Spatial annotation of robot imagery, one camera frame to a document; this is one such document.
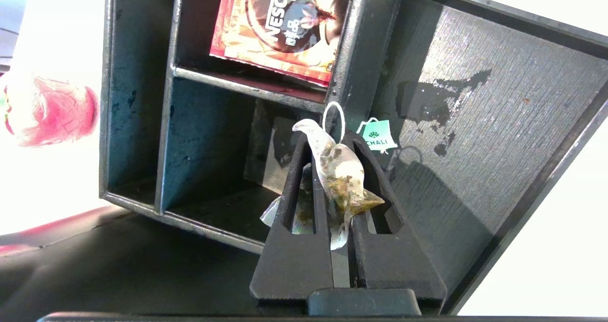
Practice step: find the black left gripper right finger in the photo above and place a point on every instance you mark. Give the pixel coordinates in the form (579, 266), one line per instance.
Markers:
(394, 265)

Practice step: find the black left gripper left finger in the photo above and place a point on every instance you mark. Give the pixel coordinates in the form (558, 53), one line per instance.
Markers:
(294, 265)

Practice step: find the grey pyramid tea bag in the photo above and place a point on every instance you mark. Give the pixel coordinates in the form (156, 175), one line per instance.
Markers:
(344, 175)

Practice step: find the black rectangular serving tray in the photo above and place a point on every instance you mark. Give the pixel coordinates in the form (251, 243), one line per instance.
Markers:
(475, 146)

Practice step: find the black compartment organizer box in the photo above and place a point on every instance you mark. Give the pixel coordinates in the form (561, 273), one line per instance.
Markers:
(137, 122)

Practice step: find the red instant coffee sachet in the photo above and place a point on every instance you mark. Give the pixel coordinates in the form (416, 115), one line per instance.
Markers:
(275, 27)

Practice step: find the red strawberry shaped ornament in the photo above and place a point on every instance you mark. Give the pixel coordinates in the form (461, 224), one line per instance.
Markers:
(52, 110)

